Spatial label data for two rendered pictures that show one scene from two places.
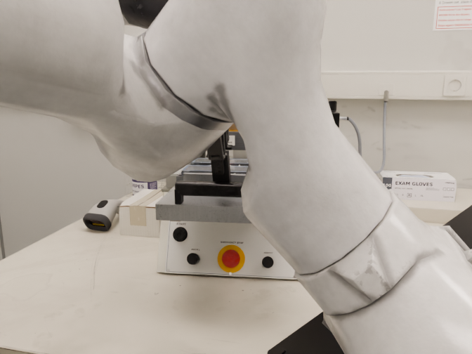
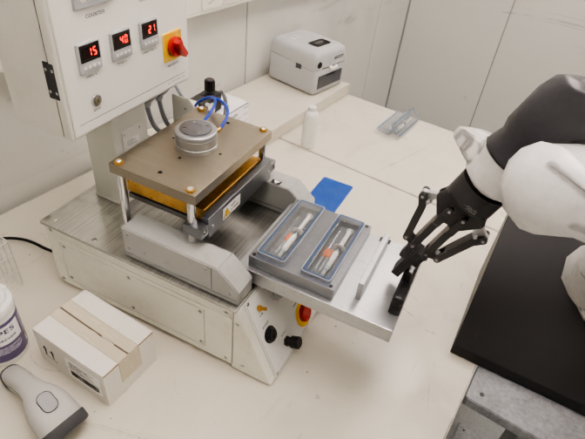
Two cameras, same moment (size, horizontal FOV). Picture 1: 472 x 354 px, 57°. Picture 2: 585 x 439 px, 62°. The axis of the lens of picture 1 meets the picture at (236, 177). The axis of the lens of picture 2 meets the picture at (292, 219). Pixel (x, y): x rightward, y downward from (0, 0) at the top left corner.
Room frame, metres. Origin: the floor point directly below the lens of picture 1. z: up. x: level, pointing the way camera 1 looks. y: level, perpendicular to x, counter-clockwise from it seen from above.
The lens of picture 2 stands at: (0.77, 0.69, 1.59)
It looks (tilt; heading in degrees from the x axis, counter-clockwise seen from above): 39 degrees down; 285
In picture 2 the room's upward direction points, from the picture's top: 7 degrees clockwise
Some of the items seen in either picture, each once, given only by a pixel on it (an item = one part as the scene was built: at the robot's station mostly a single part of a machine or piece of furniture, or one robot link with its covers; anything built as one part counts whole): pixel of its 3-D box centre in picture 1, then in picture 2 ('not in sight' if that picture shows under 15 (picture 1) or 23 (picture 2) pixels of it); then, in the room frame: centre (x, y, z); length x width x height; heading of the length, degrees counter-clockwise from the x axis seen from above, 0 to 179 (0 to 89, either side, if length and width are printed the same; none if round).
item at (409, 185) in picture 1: (414, 185); (215, 118); (1.42, -0.60, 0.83); 0.23 x 0.12 x 0.07; 80
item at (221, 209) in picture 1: (228, 185); (334, 258); (0.86, 0.02, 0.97); 0.30 x 0.22 x 0.08; 174
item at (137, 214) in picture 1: (151, 211); (97, 344); (1.24, 0.25, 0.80); 0.19 x 0.13 x 0.09; 166
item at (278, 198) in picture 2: not in sight; (263, 185); (1.08, -0.15, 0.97); 0.26 x 0.05 x 0.07; 174
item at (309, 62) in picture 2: not in sight; (307, 60); (1.29, -1.14, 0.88); 0.25 x 0.20 x 0.17; 160
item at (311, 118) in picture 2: not in sight; (310, 125); (1.14, -0.73, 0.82); 0.05 x 0.05 x 0.14
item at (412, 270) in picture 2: (218, 193); (407, 279); (0.73, 0.03, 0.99); 0.15 x 0.02 x 0.04; 84
